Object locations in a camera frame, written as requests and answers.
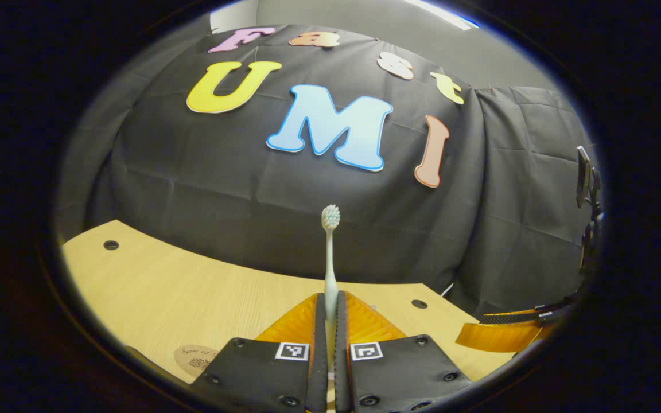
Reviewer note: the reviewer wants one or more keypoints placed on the long ceiling light panel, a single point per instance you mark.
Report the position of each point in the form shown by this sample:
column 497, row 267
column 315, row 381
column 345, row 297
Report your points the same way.
column 445, row 14

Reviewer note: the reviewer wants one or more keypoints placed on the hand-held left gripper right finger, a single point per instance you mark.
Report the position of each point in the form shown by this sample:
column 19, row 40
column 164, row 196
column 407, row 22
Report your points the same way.
column 341, row 344

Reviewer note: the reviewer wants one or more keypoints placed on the black device on stand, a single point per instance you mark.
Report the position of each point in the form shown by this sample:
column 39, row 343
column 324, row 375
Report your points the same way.
column 583, row 172

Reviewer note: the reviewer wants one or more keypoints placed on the pale green toothbrush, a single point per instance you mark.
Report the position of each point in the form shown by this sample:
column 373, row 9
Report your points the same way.
column 330, row 258

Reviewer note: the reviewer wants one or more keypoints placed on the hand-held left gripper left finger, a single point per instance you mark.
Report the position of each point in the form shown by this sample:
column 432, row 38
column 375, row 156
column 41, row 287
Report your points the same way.
column 320, row 344

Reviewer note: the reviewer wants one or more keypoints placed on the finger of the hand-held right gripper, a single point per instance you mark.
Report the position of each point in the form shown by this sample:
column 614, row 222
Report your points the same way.
column 497, row 335

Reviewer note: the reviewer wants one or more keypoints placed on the round cork coaster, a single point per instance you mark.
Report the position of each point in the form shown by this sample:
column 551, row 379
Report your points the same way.
column 193, row 358

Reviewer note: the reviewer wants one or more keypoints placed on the black backdrop cloth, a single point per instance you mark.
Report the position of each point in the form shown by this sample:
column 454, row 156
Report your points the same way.
column 221, row 189

